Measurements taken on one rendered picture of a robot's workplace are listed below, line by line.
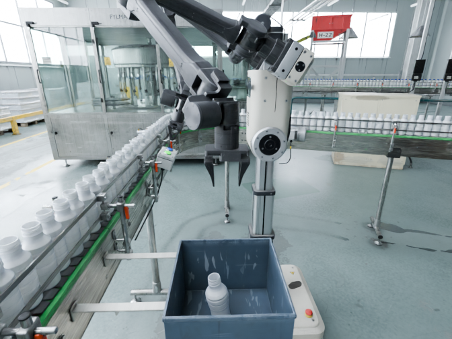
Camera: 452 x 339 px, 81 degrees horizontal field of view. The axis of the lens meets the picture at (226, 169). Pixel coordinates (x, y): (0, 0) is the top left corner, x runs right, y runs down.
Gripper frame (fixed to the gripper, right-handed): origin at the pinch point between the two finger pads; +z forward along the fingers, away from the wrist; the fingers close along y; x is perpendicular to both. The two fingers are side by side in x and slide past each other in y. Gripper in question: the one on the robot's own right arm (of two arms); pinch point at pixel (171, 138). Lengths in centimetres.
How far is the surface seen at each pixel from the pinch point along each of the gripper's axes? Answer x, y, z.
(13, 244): -17, 81, 9
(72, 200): -17, 58, 11
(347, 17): 257, -563, -260
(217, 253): 30, 51, 20
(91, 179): -16.7, 46.2, 9.0
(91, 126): -150, -302, 106
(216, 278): 30, 61, 21
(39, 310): -9, 83, 23
